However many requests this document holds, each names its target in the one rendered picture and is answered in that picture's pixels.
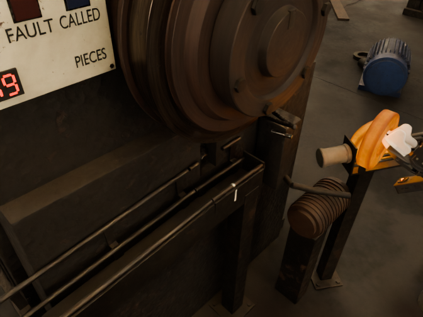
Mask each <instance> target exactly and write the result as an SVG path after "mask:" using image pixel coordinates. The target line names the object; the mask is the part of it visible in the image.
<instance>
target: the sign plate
mask: <svg viewBox="0 0 423 317"><path fill-rule="evenodd" d="M37 3H38V8H39V10H40V15H41V16H37V17H34V18H30V19H24V20H21V21H16V20H15V18H14V14H13V10H12V8H11V5H10V2H9V0H0V89H1V90H2V93H3V96H2V97H1V95H0V110H1V109H4V108H7V107H10V106H13V105H15V104H18V103H22V102H24V101H27V100H29V99H33V98H34V97H38V96H41V95H43V94H46V93H49V92H52V91H55V90H57V89H60V88H63V87H66V86H69V85H71V84H75V83H76V82H80V81H83V80H85V79H88V78H91V77H94V76H96V75H100V74H102V73H105V72H108V71H110V70H113V69H116V66H115V58H114V53H113V46H112V41H111V34H110V26H109V22H108V14H107V9H106V2H105V0H89V5H85V6H81V7H78V8H72V9H68V7H67V2H66V0H37ZM7 74H11V75H14V77H15V79H16V82H13V78H12V76H9V77H5V78H4V77H3V76H4V75H7ZM2 78H4V81H5V83H6V85H8V84H11V83H14V85H13V86H9V87H7V86H6V85H5V86H4V85H3V82H2V80H1V79H2ZM15 84H17V85H18V88H19V91H17V90H16V87H15ZM16 91H17V92H18V93H17V94H15V95H12V96H10V94H11V93H13V92H16Z"/></svg>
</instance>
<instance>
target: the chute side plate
mask: <svg viewBox="0 0 423 317"><path fill-rule="evenodd" d="M263 173H264V169H261V170H259V171H258V172H256V173H255V174H254V175H252V176H251V177H249V178H248V179H247V180H245V181H244V182H243V183H241V184H240V185H238V186H237V187H236V188H234V189H232V190H231V191H230V192H229V193H227V194H226V195H224V197H222V198H221V199H219V200H218V201H216V202H215V203H214V204H212V205H211V206H210V207H208V208H207V209H206V210H205V211H204V212H202V213H201V214H199V215H198V216H197V217H196V218H195V219H193V220H192V221H191V222H189V223H188V224H187V225H186V226H185V227H183V228H182V229H181V230H179V231H178V232H177V233H176V234H175V235H173V236H172V237H170V239H168V240H167V241H166V242H164V243H163V244H162V245H161V246H159V247H158V248H157V249H155V250H154V251H153V252H152V253H151V254H149V255H148V256H147V257H146V258H144V259H143V260H142V261H141V262H139V263H138V264H137V265H136V266H135V267H134V268H132V269H130V270H129V271H128V272H127V273H126V274H124V275H123V276H121V277H120V278H119V279H118V280H117V281H115V282H114V283H113V284H112V285H111V286H109V287H108V288H107V289H105V290H104V291H103V292H102V293H101V294H99V295H98V296H96V297H95V298H94V299H93V300H92V301H90V302H89V303H88V304H87V305H85V306H84V307H83V308H81V309H80V310H79V311H78V312H77V313H75V314H74V315H73V316H71V317H108V316H109V315H110V314H111V313H113V312H114V311H115V310H116V309H118V308H119V307H120V306H121V305H122V304H123V303H125V302H126V301H127V300H128V299H130V298H131V297H132V296H133V295H134V294H135V293H136V292H138V291H139V290H140V289H141V288H143V287H144V286H145V285H146V284H147V283H148V282H150V281H151V280H152V279H153V278H154V277H155V276H156V275H158V274H159V273H160V272H162V271H163V270H164V269H165V268H166V267H167V266H168V265H170V264H171V263H172V262H173V261H175V260H176V259H177V258H178V257H179V256H180V255H182V254H183V253H184V252H185V251H187V249H188V248H190V247H191V246H192V245H194V244H195V243H196V242H197V241H198V240H199V239H200V238H202V237H203V236H204V235H205V234H207V233H208V232H209V231H210V230H211V229H212V228H214V227H215V226H216V225H217V224H219V223H220V222H221V221H223V220H224V219H225V218H226V217H228V216H229V215H230V214H232V213H233V212H234V211H235V210H237V209H238V208H239V207H241V206H242V205H243V204H244V199H245V196H246V195H247V194H248V193H250V192H251V191H252V190H254V189H255V188H256V187H257V186H259V189H258V192H260V191H261V186H262V178H263ZM236 189H237V197H236V201H235V190H236Z"/></svg>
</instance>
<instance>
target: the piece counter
mask: <svg viewBox="0 0 423 317"><path fill-rule="evenodd" d="M9 76H12V78H13V82H16V79H15V77H14V75H11V74H7V75H4V76H3V77H4V78H5V77H9ZM4 78H2V79H1V80H2V82H3V85H4V86H5V85H6V83H5V81H4ZM13 85H14V83H11V84H8V85H6V86H7V87H9V86H13ZM15 87H16V90H17V91H19V88H18V85H17V84H15ZM17 91H16V92H13V93H11V94H10V96H12V95H15V94H17V93H18V92H17ZM0 95H1V97H2V96H3V93H2V90H1V89H0Z"/></svg>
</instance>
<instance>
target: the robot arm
mask: <svg viewBox="0 0 423 317"><path fill-rule="evenodd" d="M411 131H412V127H411V126H410V125H408V124H403V125H402V126H399V127H398V128H396V129H395V130H393V131H390V130H389V131H388V132H387V134H386V135H385V136H384V138H383V139H382V143H383V144H384V146H385V148H386V150H387V151H388V153H389V154H390V155H391V156H392V157H393V159H394V160H395V161H396V162H397V163H398V164H400V165H401V166H402V167H404V168H406V169H407V170H408V171H410V172H411V173H413V174H415V176H411V177H403V178H400V179H399V180H398V181H397V182H396V183H395V184H394V185H393V186H394V188H395V190H396V192H397V194H401V193H408V192H415V191H423V142H422V143H421V145H420V146H419V145H418V144H417V141H416V140H415V139H414V138H412V137H411ZM407 154H409V155H407Z"/></svg>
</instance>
